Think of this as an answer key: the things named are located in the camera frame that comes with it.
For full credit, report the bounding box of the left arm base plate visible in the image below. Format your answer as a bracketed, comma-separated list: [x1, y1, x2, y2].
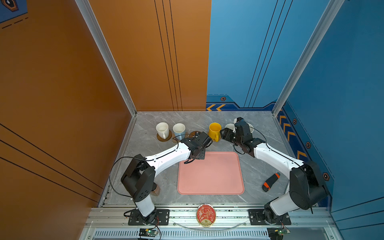
[127, 209, 170, 226]

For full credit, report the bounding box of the light blue mug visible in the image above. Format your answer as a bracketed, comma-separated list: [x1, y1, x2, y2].
[173, 123, 186, 141]

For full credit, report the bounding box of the aluminium front rail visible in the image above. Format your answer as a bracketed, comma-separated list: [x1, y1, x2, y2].
[80, 204, 343, 240]

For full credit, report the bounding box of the brown spice jar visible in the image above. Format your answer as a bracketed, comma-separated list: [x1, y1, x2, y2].
[151, 183, 161, 196]

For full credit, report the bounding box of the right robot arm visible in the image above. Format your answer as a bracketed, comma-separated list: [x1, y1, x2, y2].
[220, 118, 330, 225]

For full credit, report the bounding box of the glossy dark brown coaster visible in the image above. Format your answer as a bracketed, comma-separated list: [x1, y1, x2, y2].
[189, 131, 201, 138]

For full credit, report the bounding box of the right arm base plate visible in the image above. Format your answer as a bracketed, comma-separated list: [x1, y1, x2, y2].
[248, 209, 292, 226]

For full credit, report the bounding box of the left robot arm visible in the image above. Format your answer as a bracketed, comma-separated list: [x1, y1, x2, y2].
[121, 132, 213, 224]

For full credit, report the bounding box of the black orange utility knife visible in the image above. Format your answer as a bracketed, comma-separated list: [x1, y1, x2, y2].
[262, 173, 280, 192]

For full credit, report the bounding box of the yellow mug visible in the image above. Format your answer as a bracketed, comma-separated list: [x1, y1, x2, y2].
[209, 123, 222, 142]

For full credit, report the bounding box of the plain brown wooden coaster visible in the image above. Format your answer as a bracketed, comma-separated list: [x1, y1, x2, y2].
[157, 131, 173, 142]

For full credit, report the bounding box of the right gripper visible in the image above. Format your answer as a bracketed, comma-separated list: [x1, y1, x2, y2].
[219, 127, 244, 147]

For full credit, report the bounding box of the left green circuit board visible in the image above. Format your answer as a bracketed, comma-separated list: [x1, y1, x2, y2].
[139, 228, 160, 240]

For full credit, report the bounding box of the paw print cork coaster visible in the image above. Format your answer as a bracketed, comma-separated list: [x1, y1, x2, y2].
[172, 132, 189, 143]

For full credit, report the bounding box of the pink tray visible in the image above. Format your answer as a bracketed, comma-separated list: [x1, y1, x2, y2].
[178, 152, 245, 195]

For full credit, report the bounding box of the purple mug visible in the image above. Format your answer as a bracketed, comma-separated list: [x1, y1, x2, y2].
[225, 124, 236, 132]

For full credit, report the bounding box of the right circuit board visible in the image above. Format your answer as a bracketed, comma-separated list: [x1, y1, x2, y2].
[267, 228, 291, 240]

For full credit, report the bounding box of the white mug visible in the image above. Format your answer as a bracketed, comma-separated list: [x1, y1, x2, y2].
[248, 123, 254, 134]

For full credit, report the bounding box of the cream mug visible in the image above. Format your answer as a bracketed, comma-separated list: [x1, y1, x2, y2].
[156, 122, 169, 139]

